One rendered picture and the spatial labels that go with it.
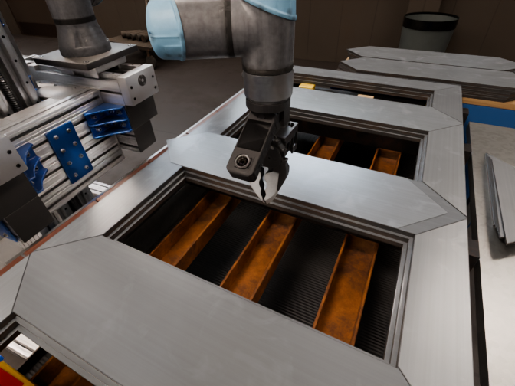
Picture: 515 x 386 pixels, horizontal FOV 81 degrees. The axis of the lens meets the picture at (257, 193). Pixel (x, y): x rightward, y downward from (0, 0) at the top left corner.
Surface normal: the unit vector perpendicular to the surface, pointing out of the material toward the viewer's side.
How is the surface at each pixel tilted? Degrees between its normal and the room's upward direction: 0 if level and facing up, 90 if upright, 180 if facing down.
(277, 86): 90
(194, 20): 64
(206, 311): 0
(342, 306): 0
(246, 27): 79
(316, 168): 0
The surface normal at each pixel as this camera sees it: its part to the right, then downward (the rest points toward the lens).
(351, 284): -0.03, -0.76
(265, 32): 0.01, 0.65
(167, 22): -0.04, 0.29
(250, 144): -0.19, -0.39
